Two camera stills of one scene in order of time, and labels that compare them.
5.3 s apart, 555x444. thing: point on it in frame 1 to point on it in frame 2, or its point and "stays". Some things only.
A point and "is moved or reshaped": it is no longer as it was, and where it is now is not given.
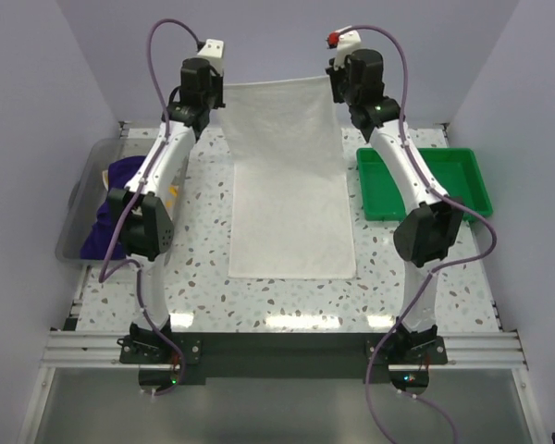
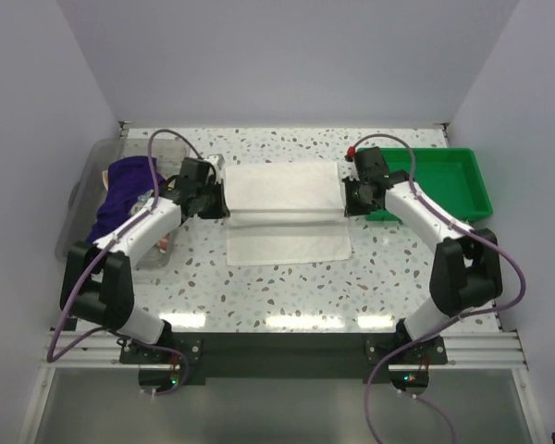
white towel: [292, 213] is moved or reshaped
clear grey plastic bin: [89, 187] stays
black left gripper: [218, 81] to [219, 211]
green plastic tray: [454, 169] stays
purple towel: [118, 174] stays
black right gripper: [335, 74] to [354, 209]
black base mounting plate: [284, 355] stays
